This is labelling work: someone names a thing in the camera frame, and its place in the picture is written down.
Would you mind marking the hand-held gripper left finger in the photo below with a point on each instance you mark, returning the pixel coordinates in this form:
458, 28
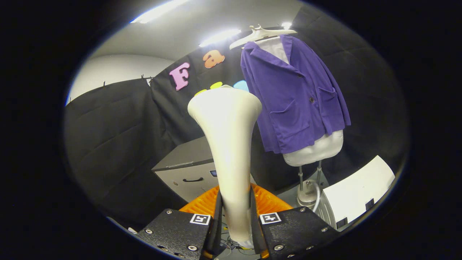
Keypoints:
217, 224

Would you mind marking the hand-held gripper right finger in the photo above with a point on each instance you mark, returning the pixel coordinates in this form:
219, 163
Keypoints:
254, 227

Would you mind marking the white garment steamer head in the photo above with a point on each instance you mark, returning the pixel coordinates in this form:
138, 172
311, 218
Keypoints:
227, 137

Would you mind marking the purple jacket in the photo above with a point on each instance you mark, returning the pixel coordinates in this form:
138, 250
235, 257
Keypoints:
288, 97

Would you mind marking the garment steamer base unit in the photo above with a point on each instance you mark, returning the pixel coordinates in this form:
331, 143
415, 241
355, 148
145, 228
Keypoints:
306, 195

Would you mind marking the metal steamer pole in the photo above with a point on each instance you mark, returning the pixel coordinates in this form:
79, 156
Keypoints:
301, 177
319, 169

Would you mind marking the white padded garment form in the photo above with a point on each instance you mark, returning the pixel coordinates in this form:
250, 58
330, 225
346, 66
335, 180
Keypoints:
317, 151

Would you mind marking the white clothes hanger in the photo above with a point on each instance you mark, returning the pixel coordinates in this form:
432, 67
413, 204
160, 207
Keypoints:
260, 34

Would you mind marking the grey drawer cabinet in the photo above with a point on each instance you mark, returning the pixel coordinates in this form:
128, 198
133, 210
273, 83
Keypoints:
184, 159

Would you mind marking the white box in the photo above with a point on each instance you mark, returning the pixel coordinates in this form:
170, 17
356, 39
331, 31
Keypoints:
357, 191

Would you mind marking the black backdrop cloth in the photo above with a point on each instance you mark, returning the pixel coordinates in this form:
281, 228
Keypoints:
115, 137

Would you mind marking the small ceiling light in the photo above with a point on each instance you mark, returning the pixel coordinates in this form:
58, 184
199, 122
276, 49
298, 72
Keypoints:
286, 25

